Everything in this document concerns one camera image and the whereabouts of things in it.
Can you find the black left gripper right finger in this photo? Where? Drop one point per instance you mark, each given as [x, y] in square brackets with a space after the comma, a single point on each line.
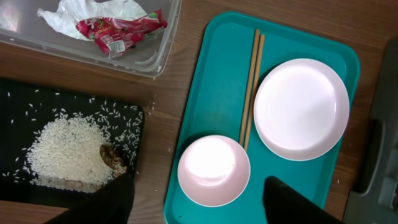
[282, 204]

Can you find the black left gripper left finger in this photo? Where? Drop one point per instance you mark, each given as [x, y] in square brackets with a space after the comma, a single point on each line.
[110, 205]

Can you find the brown food scrap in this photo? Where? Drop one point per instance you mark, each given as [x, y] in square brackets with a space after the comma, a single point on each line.
[112, 159]

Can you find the white rice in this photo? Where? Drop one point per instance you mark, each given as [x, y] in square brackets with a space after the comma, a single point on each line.
[65, 154]

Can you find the pink bowl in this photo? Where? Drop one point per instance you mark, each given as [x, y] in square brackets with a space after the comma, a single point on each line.
[213, 171]

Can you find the red snack wrapper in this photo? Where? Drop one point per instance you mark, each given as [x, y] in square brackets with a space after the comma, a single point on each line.
[117, 35]

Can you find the white napkin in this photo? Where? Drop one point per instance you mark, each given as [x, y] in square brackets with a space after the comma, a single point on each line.
[71, 12]

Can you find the grey dishwasher rack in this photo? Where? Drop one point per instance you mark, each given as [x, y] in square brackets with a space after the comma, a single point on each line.
[373, 198]

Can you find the black tray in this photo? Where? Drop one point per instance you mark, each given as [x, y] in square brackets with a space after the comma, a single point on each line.
[25, 108]

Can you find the large white plate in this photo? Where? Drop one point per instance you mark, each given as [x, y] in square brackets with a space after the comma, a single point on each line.
[301, 109]

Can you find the teal plastic tray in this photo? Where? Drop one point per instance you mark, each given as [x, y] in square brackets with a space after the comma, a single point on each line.
[215, 106]

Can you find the wooden chopstick left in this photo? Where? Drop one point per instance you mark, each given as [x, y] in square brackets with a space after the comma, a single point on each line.
[249, 87]

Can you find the clear plastic bin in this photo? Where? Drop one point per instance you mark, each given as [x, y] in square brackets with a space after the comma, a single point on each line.
[21, 26]

